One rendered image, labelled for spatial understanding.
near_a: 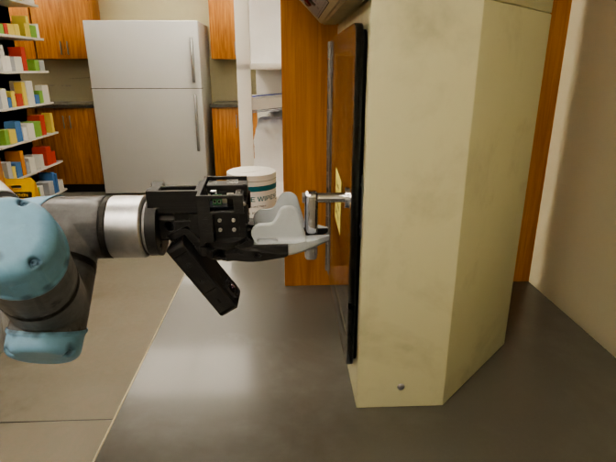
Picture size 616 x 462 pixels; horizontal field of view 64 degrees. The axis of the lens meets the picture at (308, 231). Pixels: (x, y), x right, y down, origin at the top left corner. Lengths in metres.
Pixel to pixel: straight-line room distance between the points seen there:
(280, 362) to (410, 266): 0.27
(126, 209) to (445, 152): 0.36
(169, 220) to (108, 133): 5.17
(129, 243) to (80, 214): 0.06
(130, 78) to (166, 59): 0.43
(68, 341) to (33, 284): 0.13
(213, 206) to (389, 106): 0.22
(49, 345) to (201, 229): 0.19
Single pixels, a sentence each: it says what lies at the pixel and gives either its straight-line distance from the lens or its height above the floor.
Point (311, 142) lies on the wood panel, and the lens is 0.89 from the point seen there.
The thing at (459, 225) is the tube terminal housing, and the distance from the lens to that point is 0.57.
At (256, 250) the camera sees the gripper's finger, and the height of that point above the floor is 1.15.
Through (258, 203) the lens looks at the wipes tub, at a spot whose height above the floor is 1.01.
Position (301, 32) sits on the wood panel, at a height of 1.40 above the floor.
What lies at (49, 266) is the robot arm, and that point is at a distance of 0.45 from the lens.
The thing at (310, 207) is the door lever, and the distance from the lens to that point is 0.58.
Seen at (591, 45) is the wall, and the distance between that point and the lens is 1.00.
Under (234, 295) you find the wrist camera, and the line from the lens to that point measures 0.63.
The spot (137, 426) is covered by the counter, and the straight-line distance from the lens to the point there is 0.66.
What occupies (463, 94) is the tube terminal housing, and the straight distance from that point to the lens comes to 0.54.
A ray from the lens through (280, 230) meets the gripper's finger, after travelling 0.57.
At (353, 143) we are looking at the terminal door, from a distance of 0.53.
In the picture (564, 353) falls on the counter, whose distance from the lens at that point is 0.85.
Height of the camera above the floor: 1.35
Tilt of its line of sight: 18 degrees down
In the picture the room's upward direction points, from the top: straight up
